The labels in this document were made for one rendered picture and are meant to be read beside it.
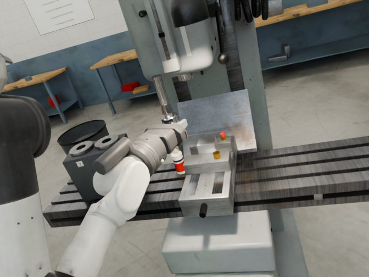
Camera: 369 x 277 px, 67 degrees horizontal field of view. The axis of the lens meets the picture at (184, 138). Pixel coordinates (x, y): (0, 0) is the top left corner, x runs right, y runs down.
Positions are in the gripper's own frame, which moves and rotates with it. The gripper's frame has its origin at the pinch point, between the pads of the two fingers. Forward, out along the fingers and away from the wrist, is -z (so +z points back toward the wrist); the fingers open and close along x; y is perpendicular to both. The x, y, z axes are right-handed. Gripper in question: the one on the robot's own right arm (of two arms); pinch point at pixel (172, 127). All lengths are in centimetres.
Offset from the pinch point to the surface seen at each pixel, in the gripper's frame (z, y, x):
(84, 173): 5.6, 15.0, 39.7
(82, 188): 7.3, 21.1, 42.9
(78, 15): -336, -48, 373
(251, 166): -20.1, 27.2, -12.8
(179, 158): -13.6, 20.4, 11.3
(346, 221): -90, 119, -41
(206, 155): -10.1, 16.3, -2.2
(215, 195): 3.6, 20.4, -9.7
